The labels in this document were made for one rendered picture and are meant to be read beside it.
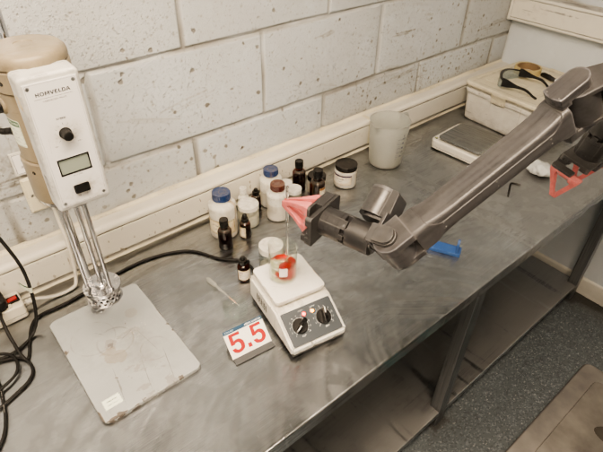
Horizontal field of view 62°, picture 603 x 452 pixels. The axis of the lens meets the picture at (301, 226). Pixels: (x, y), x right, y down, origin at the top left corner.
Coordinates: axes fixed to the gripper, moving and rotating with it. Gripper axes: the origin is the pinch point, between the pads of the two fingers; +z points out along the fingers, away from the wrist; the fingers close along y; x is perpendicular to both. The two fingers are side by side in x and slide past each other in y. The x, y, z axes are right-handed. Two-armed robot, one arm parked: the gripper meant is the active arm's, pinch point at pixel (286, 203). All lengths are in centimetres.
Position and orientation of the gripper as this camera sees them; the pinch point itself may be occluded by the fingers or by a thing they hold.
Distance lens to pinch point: 98.7
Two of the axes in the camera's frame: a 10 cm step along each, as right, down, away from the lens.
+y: -5.7, 5.1, -6.5
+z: -8.2, -3.7, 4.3
